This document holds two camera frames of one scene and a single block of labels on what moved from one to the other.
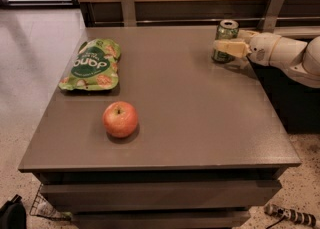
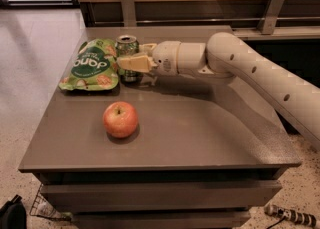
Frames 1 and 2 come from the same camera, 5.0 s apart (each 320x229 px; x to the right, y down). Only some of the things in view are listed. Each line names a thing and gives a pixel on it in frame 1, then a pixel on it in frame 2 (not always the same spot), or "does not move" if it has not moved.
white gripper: x=261 y=49 -> x=165 y=58
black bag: x=13 y=214 does not move
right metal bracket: x=269 y=16 does not move
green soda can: x=226 y=29 -> x=127 y=45
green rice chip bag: x=94 y=67 does not move
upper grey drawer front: x=161 y=195 does not move
